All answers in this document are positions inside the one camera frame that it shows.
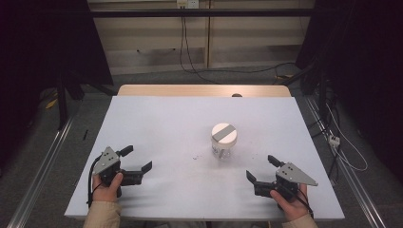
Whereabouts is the right hand-held gripper black cable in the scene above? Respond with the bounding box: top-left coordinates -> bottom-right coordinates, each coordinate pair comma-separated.
293,187 -> 316,220

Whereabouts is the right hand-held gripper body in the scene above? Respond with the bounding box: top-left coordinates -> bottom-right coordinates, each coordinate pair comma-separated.
272,161 -> 319,202

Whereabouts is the clear jar with white lid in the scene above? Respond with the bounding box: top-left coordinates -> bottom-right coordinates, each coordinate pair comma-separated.
210,123 -> 239,161

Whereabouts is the black metal stand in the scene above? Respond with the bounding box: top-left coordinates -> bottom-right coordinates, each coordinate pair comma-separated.
279,59 -> 331,128
55,69 -> 119,131

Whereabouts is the left hand-held gripper black cable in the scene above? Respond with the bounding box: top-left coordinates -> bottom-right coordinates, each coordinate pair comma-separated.
86,154 -> 105,209

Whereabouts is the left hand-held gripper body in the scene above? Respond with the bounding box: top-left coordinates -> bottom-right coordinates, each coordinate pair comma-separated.
92,145 -> 125,198

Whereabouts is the white table cover board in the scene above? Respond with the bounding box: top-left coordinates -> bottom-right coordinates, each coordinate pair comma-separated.
64,95 -> 346,221

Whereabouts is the person's left hand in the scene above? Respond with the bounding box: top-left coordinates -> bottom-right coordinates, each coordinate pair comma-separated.
91,171 -> 125,203

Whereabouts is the black curtain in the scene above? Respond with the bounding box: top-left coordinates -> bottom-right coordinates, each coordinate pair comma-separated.
295,0 -> 403,186
0,0 -> 114,169

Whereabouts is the hand-held gripper black cable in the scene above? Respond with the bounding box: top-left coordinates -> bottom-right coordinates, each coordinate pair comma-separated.
86,154 -> 105,209
293,187 -> 316,220

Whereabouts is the person's right hand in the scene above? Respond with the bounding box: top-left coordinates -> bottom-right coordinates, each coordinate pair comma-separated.
269,183 -> 311,222

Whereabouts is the aluminium floor rail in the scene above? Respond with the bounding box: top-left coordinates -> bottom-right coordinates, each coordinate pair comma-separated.
303,95 -> 388,228
6,116 -> 76,228

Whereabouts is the black horizontal bar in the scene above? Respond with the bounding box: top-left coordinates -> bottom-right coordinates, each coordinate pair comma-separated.
89,8 -> 317,19

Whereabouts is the white wall outlet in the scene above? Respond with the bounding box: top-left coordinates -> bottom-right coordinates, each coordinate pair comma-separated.
176,0 -> 201,10

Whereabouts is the white floor cable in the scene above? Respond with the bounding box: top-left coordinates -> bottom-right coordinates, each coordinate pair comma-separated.
325,104 -> 370,173

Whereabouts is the black wall cable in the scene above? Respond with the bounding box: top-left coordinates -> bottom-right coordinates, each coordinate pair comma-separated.
179,15 -> 221,86
182,15 -> 297,76

